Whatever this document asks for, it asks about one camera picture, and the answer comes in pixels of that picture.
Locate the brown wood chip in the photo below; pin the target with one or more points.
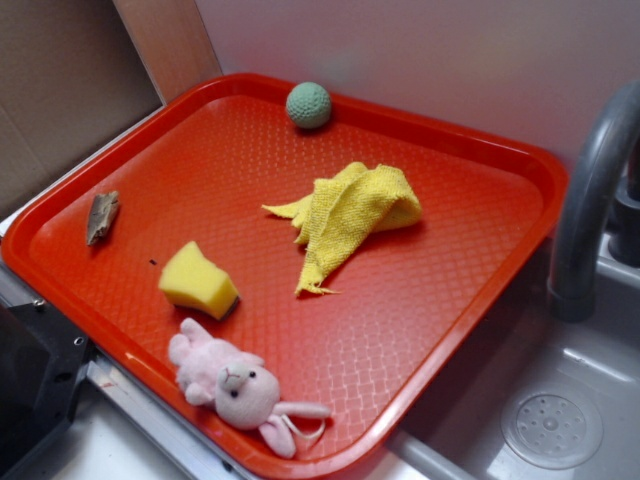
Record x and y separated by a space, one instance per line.
103 212

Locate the yellow cloth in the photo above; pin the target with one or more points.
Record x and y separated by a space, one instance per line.
342 212

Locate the red plastic tray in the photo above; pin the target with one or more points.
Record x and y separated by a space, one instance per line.
203 169

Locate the green dimpled ball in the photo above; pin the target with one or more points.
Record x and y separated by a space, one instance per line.
308 105

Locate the yellow sponge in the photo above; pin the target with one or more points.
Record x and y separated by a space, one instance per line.
190 280

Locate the pink plush bunny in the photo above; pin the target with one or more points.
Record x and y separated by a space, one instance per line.
213 373

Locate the grey toy faucet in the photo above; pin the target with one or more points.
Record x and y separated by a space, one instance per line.
603 188

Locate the grey toy sink basin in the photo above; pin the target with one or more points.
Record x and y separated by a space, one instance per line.
453 431

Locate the round sink drain cover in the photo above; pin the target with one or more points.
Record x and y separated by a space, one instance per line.
551 426

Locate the black metal bracket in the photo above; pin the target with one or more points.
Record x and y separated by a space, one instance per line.
43 362

